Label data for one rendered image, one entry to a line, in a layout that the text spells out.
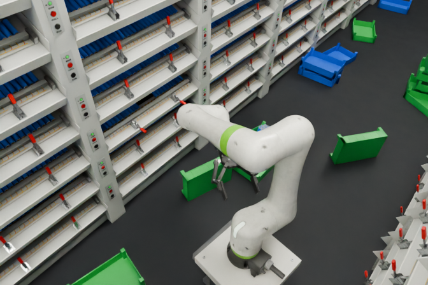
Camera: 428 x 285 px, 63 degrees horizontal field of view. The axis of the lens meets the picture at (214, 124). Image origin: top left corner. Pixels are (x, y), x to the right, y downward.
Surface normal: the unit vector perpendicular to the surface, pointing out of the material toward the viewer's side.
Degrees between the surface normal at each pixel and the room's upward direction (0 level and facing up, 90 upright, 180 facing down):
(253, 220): 2
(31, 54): 23
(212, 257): 3
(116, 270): 0
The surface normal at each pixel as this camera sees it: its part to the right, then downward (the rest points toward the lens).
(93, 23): 0.32, -0.47
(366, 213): 0.03, -0.70
